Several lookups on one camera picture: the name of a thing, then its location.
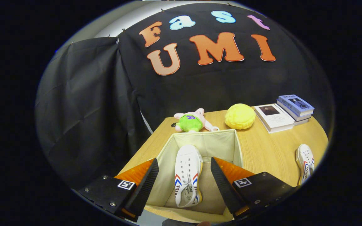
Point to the black backdrop cloth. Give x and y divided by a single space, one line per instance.
90 110

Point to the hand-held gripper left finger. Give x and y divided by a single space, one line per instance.
143 191

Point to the white shoe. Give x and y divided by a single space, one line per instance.
187 166
305 160

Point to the blue book with figure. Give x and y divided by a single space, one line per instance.
295 103

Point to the cream fabric storage box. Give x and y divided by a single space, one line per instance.
218 144

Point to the white book with portrait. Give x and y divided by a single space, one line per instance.
275 119

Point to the yellow round plush ball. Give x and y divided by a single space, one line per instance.
240 116

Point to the pink and green plush toy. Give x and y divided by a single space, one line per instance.
190 123

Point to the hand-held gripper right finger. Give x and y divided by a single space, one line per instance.
226 191

